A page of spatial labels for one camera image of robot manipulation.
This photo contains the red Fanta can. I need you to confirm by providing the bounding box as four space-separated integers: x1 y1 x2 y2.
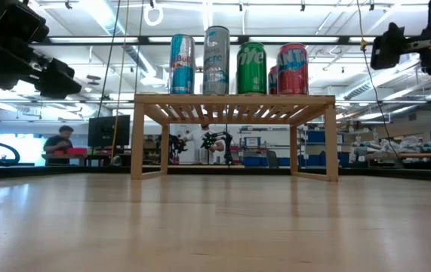
277 42 309 95
267 64 279 95

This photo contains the green Sprite can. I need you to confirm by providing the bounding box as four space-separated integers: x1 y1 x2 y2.
236 41 268 95

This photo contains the blue silver Red Bull can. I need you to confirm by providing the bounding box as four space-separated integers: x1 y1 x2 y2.
168 33 196 95

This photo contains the white Celsius can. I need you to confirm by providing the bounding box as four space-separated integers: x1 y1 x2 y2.
202 25 231 95

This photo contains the wooden slatted shelf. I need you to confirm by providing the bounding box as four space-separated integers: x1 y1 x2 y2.
130 93 340 182

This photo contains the person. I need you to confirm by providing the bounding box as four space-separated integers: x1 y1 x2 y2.
183 126 226 165
42 125 75 166

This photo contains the black computer monitor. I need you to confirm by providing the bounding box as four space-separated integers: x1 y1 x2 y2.
88 114 131 149

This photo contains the red bin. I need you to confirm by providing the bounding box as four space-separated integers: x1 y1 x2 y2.
54 147 88 157

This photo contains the blue storage bin rack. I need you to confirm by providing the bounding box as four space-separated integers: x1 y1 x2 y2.
299 128 352 168

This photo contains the cluttered wooden workbench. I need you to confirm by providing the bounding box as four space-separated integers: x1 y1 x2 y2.
350 134 431 170

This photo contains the yellow knotted rope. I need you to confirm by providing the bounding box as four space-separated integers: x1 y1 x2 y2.
356 0 369 54

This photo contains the thin black hanging cable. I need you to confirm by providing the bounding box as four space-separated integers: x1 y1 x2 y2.
363 48 402 160

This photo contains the white hanging ring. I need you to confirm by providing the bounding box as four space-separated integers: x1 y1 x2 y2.
143 2 165 28

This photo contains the black aluminium table frame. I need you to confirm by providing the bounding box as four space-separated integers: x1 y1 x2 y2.
0 165 431 183

